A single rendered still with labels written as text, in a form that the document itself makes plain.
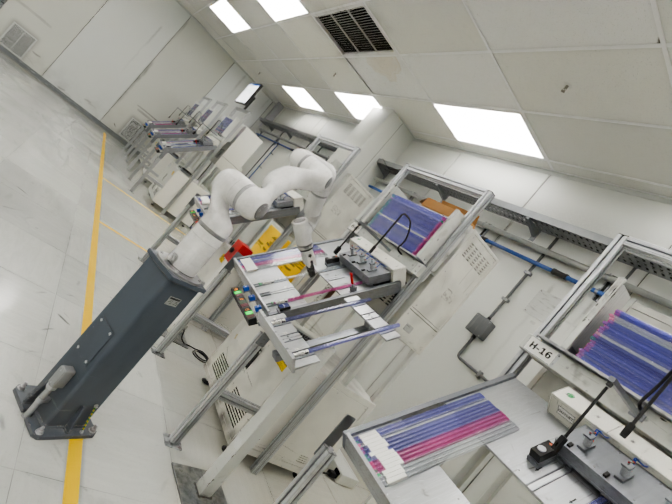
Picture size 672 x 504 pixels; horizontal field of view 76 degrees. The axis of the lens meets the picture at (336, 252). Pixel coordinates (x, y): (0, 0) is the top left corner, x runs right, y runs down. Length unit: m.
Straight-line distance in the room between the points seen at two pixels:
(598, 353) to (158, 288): 1.50
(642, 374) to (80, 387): 1.83
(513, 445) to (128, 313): 1.34
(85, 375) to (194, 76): 9.22
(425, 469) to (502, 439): 0.29
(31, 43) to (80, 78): 0.91
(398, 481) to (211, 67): 9.94
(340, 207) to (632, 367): 2.53
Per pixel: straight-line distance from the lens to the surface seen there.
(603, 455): 1.54
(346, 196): 3.62
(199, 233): 1.63
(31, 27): 10.55
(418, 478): 1.37
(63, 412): 1.87
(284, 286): 2.25
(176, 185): 6.56
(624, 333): 1.71
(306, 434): 2.54
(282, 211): 3.43
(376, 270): 2.26
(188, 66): 10.57
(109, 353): 1.73
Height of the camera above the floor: 1.11
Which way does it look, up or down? 1 degrees up
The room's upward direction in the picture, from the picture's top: 41 degrees clockwise
